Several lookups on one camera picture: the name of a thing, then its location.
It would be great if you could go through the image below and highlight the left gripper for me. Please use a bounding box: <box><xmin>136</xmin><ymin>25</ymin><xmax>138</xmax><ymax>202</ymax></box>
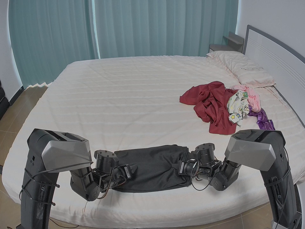
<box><xmin>111</xmin><ymin>164</ymin><xmax>132</xmax><ymax>184</ymax></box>

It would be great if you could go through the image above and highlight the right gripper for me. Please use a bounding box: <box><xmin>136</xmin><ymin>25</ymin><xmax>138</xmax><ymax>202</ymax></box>
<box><xmin>179</xmin><ymin>160</ymin><xmax>200</xmax><ymax>176</ymax></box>

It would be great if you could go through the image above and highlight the black T-shirt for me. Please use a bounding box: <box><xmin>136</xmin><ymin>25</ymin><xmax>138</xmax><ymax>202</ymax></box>
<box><xmin>111</xmin><ymin>145</ymin><xmax>191</xmax><ymax>193</ymax></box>

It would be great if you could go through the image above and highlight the bed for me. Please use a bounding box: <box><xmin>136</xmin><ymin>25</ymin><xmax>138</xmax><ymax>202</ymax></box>
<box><xmin>0</xmin><ymin>24</ymin><xmax>305</xmax><ymax>224</ymax></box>

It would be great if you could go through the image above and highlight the dark red garment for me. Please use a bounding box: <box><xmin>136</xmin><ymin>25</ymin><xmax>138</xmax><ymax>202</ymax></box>
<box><xmin>179</xmin><ymin>81</ymin><xmax>239</xmax><ymax>135</ymax></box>

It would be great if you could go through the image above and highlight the white printed garment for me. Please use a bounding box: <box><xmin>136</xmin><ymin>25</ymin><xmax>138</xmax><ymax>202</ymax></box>
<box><xmin>226</xmin><ymin>91</ymin><xmax>250</xmax><ymax>128</ymax></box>

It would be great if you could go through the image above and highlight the purple garment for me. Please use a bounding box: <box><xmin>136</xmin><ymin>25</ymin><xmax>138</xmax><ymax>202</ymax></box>
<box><xmin>248</xmin><ymin>109</ymin><xmax>275</xmax><ymax>131</ymax></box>

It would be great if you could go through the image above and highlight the pink garment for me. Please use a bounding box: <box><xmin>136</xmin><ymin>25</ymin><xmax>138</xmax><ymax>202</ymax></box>
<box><xmin>230</xmin><ymin>84</ymin><xmax>261</xmax><ymax>113</ymax></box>

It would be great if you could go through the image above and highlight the cream pillow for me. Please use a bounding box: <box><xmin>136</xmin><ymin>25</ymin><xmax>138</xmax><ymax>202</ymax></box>
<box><xmin>206</xmin><ymin>50</ymin><xmax>277</xmax><ymax>88</ymax></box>

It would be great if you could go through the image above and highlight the grey bedside table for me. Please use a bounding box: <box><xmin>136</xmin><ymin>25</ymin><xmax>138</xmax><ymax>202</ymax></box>
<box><xmin>209</xmin><ymin>31</ymin><xmax>244</xmax><ymax>53</ymax></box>

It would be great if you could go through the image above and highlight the blue-green curtain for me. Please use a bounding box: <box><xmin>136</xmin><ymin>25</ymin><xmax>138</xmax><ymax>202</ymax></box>
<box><xmin>94</xmin><ymin>0</ymin><xmax>240</xmax><ymax>57</ymax></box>
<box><xmin>8</xmin><ymin>0</ymin><xmax>100</xmax><ymax>88</ymax></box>

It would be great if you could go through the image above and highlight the black cable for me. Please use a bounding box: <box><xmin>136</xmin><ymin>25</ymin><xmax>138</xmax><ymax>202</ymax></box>
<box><xmin>31</xmin><ymin>161</ymin><xmax>94</xmax><ymax>176</ymax></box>
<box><xmin>192</xmin><ymin>176</ymin><xmax>213</xmax><ymax>191</ymax></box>

